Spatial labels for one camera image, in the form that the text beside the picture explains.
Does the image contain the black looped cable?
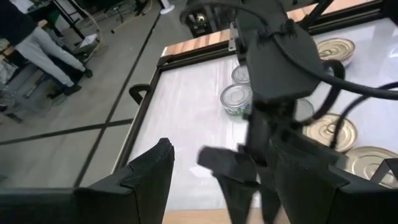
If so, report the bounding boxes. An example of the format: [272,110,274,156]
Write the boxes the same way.
[307,58,346,125]

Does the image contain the white paper sheet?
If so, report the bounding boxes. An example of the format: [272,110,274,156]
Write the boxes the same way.
[79,33,100,49]

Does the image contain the white stand base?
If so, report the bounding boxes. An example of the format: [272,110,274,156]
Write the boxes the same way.
[159,0,177,16]

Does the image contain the silver metal mounting plate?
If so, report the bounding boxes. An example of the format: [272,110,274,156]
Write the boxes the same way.
[228,21,240,52]

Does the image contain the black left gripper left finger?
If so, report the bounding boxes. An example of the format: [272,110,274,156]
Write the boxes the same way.
[74,138,175,224]

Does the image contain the black frame handle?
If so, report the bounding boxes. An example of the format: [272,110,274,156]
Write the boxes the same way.
[128,83,152,106]

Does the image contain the person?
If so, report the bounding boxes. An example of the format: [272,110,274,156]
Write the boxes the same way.
[0,0,94,97]

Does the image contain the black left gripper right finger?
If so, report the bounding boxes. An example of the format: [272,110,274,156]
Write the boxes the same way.
[269,139,386,224]

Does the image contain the black device with lens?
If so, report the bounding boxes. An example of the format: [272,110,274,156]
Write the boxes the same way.
[186,6,231,38]

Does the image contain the thin black cable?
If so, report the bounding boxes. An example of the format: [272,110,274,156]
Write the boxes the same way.
[329,81,398,149]

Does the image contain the silver lidded green tuna can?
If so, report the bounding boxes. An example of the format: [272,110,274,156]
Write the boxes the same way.
[220,83,253,118]
[294,98,315,123]
[231,64,251,85]

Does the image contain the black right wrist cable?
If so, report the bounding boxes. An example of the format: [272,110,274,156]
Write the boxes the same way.
[264,18,398,100]

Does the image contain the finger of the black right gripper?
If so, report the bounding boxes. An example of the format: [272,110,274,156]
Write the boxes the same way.
[197,147,261,224]
[259,183,282,224]

